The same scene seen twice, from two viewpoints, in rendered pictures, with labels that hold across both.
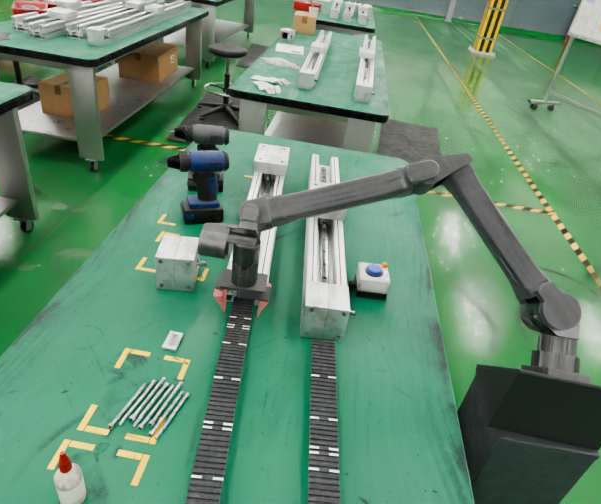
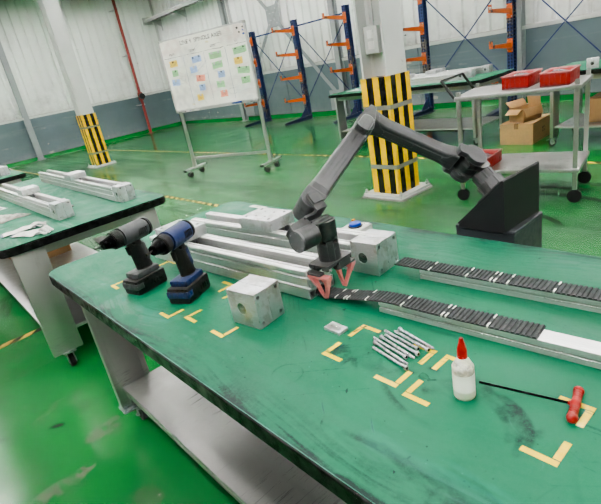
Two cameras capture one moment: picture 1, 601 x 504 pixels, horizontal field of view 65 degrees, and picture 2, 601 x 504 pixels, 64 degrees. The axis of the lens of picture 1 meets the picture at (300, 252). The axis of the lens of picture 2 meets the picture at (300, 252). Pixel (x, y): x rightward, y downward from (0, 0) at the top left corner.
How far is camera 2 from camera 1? 92 cm
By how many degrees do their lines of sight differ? 37
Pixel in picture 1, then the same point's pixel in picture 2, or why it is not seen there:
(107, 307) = (259, 358)
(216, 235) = (306, 227)
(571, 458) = (536, 222)
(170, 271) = (266, 303)
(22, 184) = not seen: outside the picture
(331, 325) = (390, 252)
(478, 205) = (398, 129)
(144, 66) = not seen: outside the picture
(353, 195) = (346, 157)
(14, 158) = not seen: outside the picture
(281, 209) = (324, 186)
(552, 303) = (471, 152)
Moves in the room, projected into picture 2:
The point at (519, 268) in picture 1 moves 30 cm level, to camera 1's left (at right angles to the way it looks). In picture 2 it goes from (441, 148) to (384, 175)
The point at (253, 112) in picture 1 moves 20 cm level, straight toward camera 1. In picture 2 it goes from (34, 263) to (52, 268)
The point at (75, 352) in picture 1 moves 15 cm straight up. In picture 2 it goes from (302, 381) to (288, 316)
